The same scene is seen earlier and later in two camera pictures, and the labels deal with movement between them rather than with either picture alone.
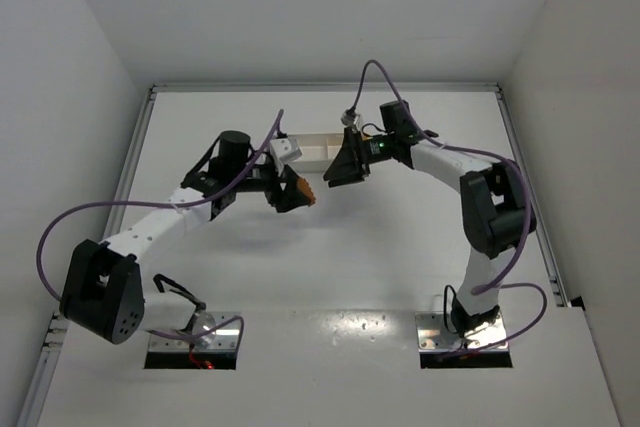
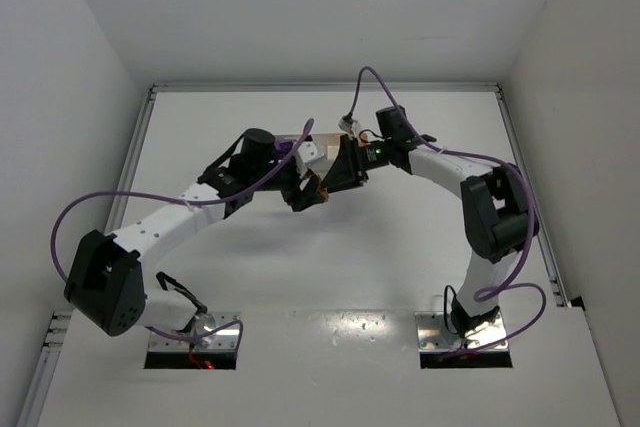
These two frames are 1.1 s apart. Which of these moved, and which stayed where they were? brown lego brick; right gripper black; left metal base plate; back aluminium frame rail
Moved: brown lego brick
Stayed: right gripper black; left metal base plate; back aluminium frame rail
